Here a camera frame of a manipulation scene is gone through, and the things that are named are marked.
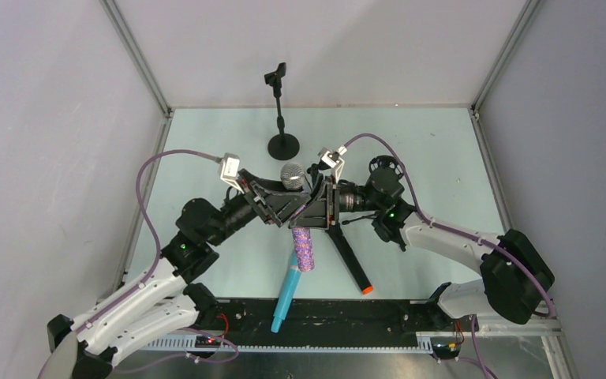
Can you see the black round-base microphone stand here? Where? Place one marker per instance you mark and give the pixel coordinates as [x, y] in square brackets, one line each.
[283, 146]

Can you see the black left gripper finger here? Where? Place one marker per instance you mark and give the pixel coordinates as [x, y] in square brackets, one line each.
[278, 208]
[252, 181]

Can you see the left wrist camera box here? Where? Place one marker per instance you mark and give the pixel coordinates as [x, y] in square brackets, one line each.
[228, 169]

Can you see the black shock-mount tripod stand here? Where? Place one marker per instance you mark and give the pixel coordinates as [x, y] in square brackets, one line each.
[384, 165]

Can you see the small black tripod microphone stand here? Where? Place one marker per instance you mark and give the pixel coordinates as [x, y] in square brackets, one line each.
[317, 171]

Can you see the black microphone orange tip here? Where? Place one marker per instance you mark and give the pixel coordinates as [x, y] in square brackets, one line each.
[349, 258]

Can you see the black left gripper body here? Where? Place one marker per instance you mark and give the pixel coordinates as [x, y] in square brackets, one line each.
[253, 197]

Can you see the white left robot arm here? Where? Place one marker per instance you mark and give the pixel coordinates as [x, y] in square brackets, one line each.
[167, 296]

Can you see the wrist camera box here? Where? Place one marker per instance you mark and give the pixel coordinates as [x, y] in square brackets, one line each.
[334, 160]
[228, 169]

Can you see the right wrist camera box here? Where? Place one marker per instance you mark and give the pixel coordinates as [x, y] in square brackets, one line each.
[334, 160]

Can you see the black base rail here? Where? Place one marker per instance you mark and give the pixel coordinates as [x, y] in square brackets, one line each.
[328, 323]

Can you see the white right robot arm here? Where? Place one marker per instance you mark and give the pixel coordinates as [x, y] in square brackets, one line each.
[514, 279]

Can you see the blue microphone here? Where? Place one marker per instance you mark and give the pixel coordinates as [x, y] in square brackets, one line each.
[286, 294]

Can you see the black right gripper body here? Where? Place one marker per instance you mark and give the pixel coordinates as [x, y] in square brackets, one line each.
[329, 204]

